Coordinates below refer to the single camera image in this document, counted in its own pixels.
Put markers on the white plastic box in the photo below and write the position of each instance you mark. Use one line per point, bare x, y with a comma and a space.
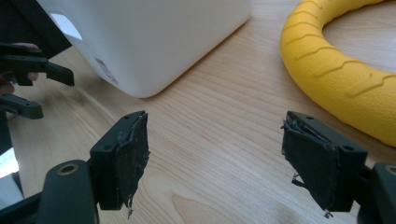
155, 40

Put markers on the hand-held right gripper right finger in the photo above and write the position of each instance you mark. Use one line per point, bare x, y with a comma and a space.
320, 161

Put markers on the black panel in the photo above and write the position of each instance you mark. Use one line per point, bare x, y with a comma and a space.
28, 21

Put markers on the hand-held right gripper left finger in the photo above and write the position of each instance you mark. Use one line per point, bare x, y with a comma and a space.
121, 161

